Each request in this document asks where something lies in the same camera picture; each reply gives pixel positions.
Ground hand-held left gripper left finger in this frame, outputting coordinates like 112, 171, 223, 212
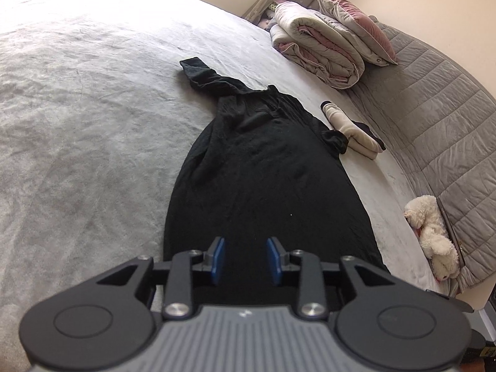
95, 236, 226, 321

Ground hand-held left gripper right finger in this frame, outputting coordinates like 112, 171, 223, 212
266, 236, 393, 321

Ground black shirt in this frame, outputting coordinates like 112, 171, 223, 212
163, 57, 391, 312

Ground folded cream garment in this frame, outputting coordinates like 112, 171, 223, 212
320, 101, 387, 161

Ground white plush toy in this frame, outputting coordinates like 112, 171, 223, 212
404, 195, 461, 281

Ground folded grey pink quilt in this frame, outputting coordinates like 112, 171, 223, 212
269, 1, 365, 91

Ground grey quilted headboard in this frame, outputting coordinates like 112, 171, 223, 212
349, 15, 496, 291

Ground bedside cloth pile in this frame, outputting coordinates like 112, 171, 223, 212
259, 3, 277, 32

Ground pink grey pillow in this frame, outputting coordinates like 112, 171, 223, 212
312, 0, 398, 63

